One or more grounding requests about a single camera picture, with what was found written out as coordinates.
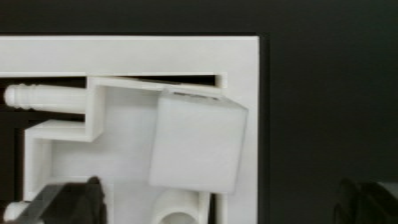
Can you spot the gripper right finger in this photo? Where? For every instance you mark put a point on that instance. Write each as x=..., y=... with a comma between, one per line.
x=366, y=203

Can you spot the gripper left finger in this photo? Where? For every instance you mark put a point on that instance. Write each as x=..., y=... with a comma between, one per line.
x=68, y=204

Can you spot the white chair seat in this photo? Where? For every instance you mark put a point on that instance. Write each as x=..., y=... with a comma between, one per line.
x=102, y=148

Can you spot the white chair leg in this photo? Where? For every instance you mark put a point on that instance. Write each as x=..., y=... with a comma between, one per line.
x=201, y=122

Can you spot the white U-shaped obstacle fence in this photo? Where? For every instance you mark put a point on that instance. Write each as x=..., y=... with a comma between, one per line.
x=208, y=61

